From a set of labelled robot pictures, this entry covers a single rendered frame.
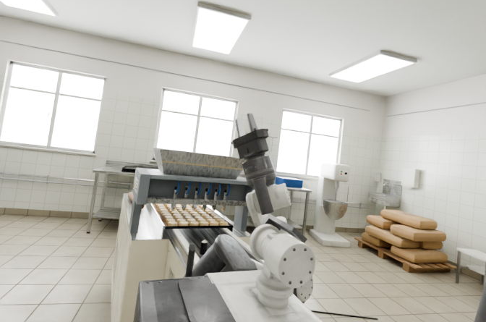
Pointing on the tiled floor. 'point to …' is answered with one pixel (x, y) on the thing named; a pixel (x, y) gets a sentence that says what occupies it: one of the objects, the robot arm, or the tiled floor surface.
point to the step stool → (471, 265)
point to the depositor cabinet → (142, 258)
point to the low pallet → (407, 260)
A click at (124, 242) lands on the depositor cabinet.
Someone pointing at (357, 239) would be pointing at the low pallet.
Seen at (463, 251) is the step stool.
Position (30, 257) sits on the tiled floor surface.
